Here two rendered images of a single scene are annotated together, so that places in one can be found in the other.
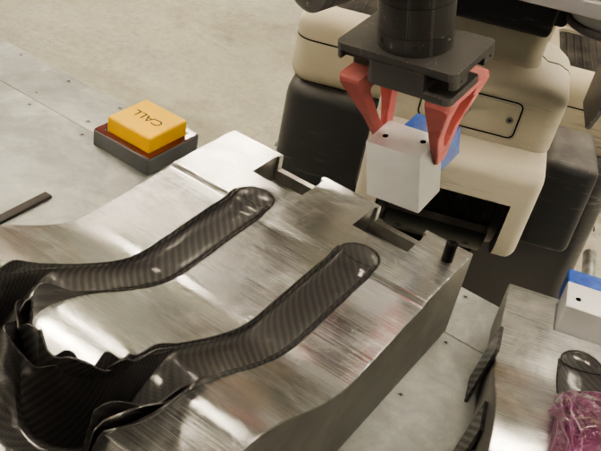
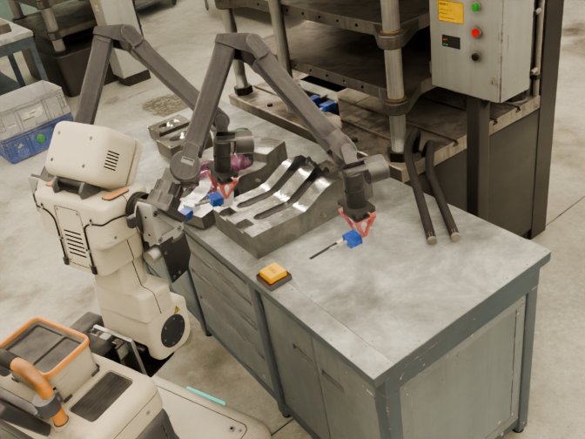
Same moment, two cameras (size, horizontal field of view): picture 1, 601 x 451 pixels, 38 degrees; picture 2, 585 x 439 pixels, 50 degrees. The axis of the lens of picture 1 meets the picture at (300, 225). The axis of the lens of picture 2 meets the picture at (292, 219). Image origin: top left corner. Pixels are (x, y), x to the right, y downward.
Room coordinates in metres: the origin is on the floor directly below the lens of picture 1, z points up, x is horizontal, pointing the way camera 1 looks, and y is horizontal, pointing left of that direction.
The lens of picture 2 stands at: (2.04, 1.05, 1.97)
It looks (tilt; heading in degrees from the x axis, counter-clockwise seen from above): 33 degrees down; 212
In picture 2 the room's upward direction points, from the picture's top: 10 degrees counter-clockwise
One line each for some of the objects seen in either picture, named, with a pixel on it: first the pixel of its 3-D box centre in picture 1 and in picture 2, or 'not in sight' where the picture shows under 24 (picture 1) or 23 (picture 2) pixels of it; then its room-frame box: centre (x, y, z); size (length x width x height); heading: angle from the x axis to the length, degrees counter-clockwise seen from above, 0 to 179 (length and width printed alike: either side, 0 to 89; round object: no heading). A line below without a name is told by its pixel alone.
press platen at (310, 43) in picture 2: not in sight; (368, 60); (-0.60, -0.02, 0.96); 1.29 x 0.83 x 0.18; 62
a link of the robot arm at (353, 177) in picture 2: not in sight; (354, 178); (0.70, 0.44, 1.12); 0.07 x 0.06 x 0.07; 136
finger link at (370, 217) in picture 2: not in sight; (360, 221); (0.71, 0.44, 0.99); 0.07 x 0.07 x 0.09; 55
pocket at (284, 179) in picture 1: (286, 191); (245, 228); (0.67, 0.02, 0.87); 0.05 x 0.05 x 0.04; 62
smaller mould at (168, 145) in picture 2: not in sight; (184, 142); (0.09, -0.64, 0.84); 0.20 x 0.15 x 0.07; 152
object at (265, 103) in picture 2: not in sight; (369, 99); (-0.61, -0.03, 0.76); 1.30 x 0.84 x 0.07; 62
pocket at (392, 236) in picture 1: (386, 244); (229, 216); (0.62, -0.08, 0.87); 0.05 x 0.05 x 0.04; 62
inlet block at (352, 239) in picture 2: not in sight; (349, 240); (0.73, 0.41, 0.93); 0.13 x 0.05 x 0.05; 145
